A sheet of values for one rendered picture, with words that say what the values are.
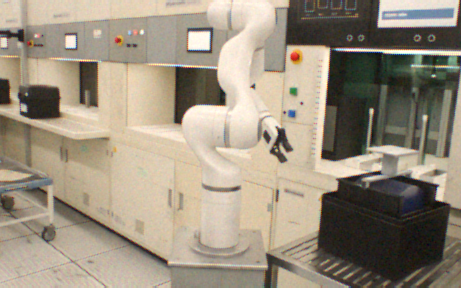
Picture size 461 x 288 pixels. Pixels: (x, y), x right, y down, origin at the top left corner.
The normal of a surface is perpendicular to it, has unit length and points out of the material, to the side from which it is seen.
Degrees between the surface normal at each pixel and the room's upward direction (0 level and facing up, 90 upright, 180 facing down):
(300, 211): 90
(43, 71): 90
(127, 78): 90
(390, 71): 90
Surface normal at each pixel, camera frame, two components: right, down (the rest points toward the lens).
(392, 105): -0.70, 0.10
